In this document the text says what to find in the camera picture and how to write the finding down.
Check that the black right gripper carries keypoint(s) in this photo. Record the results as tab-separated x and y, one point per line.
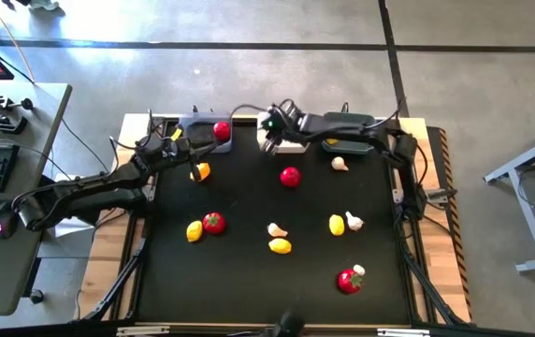
281	124

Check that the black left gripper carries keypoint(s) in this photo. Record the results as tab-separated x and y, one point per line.
169	150

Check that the yellow lemon with stem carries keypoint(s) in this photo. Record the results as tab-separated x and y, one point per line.
332	141

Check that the white garlic bulb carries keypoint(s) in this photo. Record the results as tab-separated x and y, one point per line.
277	230
338	163
354	221
358	269

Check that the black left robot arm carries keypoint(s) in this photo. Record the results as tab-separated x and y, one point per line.
85	187

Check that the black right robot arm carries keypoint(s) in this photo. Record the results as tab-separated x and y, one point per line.
342	122

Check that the white plastic basket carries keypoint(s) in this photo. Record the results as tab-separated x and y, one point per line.
295	147

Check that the clear plastic basket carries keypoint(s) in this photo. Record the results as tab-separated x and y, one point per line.
197	118

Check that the dark teal plastic basket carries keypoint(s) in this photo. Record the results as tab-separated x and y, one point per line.
347	149

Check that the black table mat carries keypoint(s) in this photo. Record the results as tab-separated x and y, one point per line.
249	281

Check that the yellow black hazard tape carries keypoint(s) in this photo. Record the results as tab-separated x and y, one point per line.
455	224

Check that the black computer mouse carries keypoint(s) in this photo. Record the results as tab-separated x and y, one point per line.
2	227

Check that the small black round knob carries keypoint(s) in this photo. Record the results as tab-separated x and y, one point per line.
37	296

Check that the black diagonal frame strut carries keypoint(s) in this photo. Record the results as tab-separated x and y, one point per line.
117	281
429	290

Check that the grey metal bracket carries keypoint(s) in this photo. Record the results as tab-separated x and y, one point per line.
443	194

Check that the silver aluminium bracket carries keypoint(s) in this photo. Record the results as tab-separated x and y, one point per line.
143	331
403	332

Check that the grey metal stand frame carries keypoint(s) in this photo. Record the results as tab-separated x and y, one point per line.
530	215

